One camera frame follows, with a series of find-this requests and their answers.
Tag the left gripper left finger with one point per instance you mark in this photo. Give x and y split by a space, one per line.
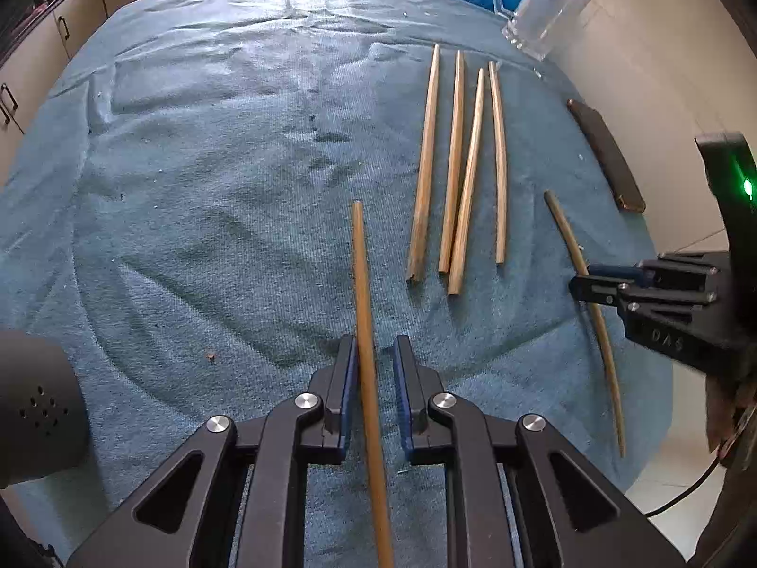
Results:
233 495

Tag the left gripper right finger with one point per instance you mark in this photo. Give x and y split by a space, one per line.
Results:
517 493

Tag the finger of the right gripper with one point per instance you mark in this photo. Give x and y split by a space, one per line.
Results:
638 271
615 294

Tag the curved dark chopstick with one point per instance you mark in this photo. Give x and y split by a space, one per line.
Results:
596 317

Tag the wooden chopstick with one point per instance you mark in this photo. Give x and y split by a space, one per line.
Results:
501 175
454 165
421 211
457 269

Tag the black perforated utensil holder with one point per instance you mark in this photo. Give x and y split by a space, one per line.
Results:
44 424

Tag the right hand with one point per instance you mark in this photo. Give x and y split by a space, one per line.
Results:
722 401

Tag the black smartphone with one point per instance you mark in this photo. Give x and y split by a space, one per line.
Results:
611 161

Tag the clear glass mug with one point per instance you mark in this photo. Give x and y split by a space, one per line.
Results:
536 27

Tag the blue towel table cover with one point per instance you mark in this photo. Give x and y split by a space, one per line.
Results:
178 220

